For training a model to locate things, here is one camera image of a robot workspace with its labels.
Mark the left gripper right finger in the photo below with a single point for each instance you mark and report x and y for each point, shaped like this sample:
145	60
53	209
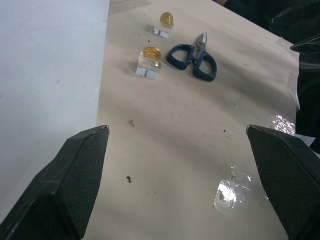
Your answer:
287	180

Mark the small grey screw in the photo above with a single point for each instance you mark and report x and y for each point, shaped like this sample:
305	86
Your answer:
131	123

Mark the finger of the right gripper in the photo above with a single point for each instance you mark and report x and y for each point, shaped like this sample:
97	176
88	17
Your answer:
308	45
300	15

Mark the beige paper table cover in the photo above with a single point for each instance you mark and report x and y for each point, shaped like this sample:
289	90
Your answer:
175	125

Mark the clear tape patch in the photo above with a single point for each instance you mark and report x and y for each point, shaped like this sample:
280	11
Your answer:
232	190
285	123

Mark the clear acrylic coin stand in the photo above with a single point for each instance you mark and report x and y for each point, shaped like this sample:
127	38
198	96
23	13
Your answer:
147	70
162	32

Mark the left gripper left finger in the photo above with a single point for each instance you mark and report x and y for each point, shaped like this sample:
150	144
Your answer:
62	190

